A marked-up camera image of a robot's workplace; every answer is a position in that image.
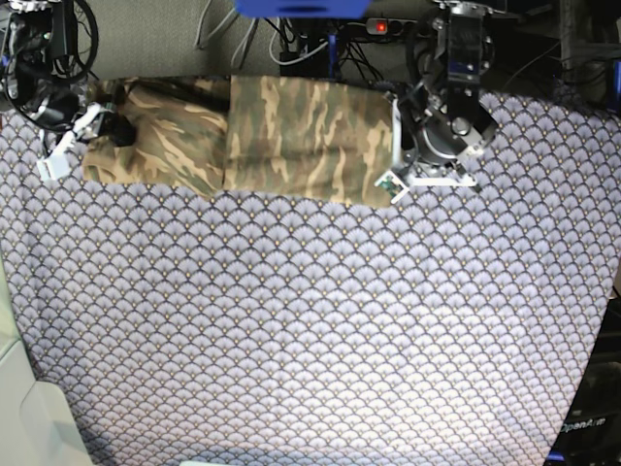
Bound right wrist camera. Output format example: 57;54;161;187
37;154;72;183

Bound blue clamp right edge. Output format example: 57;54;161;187
607;60;621;115

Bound white plastic bin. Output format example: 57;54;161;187
1;274;92;465

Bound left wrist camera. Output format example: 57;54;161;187
375;170;409;205

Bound camouflage T-shirt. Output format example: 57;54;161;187
82;76;393;208

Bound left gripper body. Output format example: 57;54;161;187
387;91;483;192

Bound purple fan-pattern tablecloth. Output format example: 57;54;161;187
1;94;620;465

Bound black power strip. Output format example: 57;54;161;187
365;17;417;38

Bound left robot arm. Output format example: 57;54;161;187
376;1;498;203

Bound blue mount plate top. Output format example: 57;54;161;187
235;0;371;18

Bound black OpenArm box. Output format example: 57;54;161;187
547;313;620;465

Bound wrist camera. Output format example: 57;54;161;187
37;154;72;183
375;170;409;205

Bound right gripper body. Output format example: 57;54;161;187
46;102;137;158

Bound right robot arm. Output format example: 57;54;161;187
1;1;136;155

